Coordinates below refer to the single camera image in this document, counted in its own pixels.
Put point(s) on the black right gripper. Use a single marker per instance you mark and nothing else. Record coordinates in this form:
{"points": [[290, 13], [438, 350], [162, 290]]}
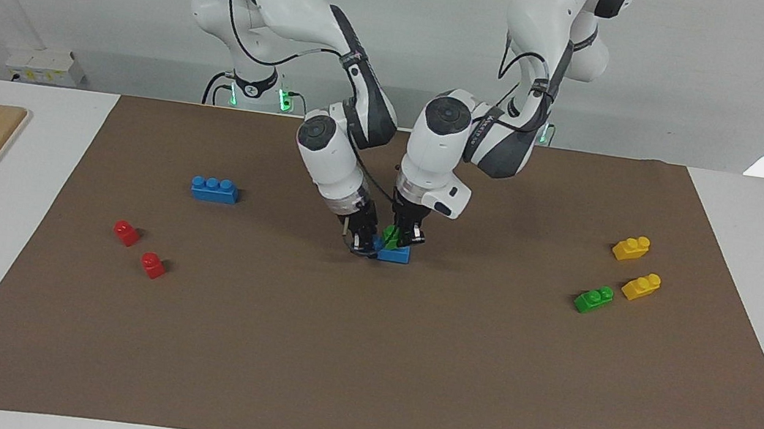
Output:
{"points": [[363, 219]]}

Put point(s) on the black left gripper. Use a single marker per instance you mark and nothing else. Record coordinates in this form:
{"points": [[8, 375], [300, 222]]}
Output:
{"points": [[408, 218]]}

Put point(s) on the plain green two-stud brick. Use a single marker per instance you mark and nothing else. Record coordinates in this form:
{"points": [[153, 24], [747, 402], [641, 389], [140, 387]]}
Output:
{"points": [[388, 234]]}

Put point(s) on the blue three-stud brick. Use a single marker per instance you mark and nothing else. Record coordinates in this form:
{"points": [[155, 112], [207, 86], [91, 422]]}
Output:
{"points": [[395, 255], [215, 192]]}

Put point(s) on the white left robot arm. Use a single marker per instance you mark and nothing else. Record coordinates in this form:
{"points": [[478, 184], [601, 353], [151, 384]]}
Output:
{"points": [[435, 148]]}

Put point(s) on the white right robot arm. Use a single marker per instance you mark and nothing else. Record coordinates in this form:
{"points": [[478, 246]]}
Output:
{"points": [[330, 156]]}

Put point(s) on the brown table mat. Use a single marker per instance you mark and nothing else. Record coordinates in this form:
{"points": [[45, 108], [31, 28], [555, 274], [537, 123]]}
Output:
{"points": [[364, 352]]}

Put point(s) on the green brick with white stickers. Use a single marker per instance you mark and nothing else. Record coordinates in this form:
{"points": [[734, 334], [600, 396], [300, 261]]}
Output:
{"points": [[592, 301]]}

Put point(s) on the small red brick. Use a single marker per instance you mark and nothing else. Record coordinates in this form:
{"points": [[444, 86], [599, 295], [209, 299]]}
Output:
{"points": [[126, 234], [153, 266]]}

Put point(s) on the yellow two-stud brick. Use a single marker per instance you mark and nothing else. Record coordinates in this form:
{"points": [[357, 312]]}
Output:
{"points": [[630, 249], [640, 288]]}

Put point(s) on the white power socket box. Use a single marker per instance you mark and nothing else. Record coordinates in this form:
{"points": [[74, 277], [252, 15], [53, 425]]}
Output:
{"points": [[47, 67]]}

